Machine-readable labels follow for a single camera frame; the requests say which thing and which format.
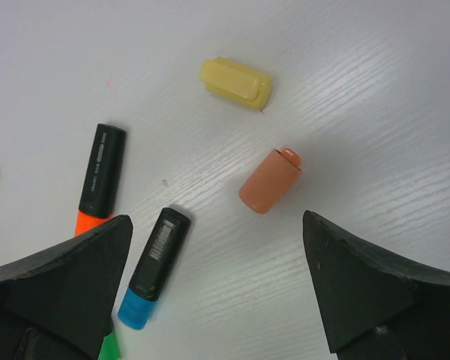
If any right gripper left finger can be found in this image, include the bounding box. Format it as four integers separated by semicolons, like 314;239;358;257
0;215;133;359

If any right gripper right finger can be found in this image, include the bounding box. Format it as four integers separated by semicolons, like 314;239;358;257
302;211;450;359

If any peach highlighter cap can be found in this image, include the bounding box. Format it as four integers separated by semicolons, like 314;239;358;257
238;148;302;215

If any yellow highlighter cap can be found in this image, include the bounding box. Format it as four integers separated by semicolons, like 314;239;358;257
199;57;273;110

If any green black highlighter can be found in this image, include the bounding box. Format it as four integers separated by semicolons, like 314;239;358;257
97;328;121;360

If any orange black highlighter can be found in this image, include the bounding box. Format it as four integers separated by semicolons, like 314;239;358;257
74;124;127;236

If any blue black highlighter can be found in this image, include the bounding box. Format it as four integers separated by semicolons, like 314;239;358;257
118;207;191;330

